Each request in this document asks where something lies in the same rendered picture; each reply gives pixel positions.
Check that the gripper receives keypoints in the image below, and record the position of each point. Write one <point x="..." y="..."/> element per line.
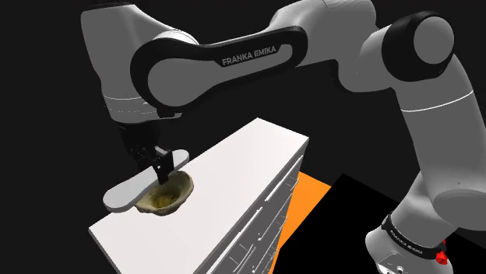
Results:
<point x="139" y="140"/>

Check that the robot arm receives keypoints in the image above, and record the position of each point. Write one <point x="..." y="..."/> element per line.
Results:
<point x="243" y="76"/>

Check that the beige rough bowl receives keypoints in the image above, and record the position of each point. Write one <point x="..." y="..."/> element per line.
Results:
<point x="167" y="199"/>

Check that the grey flat oblong board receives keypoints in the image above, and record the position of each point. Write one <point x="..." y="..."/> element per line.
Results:
<point x="125" y="193"/>

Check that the white chest of drawers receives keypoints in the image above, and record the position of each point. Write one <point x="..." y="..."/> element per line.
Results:
<point x="227" y="170"/>

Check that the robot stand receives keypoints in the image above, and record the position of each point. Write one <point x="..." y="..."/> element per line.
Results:
<point x="341" y="227"/>

